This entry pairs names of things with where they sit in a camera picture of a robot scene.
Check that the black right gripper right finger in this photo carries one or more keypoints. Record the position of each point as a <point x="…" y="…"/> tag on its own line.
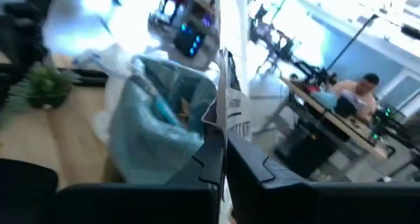
<point x="262" y="201"/>

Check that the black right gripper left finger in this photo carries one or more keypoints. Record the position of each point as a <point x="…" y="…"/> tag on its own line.
<point x="197" y="204"/>

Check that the blue plastic trash bag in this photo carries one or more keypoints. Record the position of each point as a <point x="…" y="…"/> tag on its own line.
<point x="147" y="142"/>

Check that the brown paper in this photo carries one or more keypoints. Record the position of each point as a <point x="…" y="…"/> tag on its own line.
<point x="184" y="109"/>

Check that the white printed paper packet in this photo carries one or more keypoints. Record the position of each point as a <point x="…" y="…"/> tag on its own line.
<point x="234" y="109"/>

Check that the white plastic trash bag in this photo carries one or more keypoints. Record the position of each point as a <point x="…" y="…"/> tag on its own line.
<point x="111" y="69"/>

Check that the black background robot arm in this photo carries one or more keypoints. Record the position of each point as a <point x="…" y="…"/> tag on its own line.
<point x="282" y="50"/>

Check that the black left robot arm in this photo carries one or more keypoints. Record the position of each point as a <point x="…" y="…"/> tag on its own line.
<point x="19" y="36"/>

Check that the wooden background work table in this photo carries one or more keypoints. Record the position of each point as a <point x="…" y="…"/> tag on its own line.
<point x="344" y="125"/>

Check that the person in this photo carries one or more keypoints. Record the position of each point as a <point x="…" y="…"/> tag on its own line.
<point x="361" y="96"/>

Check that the computer with blue lights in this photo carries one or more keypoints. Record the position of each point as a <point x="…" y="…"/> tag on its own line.
<point x="188" y="40"/>

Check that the white round pillar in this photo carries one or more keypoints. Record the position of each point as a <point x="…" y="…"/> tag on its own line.
<point x="236" y="27"/>

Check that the black boom pole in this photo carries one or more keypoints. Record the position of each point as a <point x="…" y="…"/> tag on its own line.
<point x="352" y="41"/>

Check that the green artificial succulent plant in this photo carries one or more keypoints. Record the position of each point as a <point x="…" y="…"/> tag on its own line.
<point x="49" y="89"/>

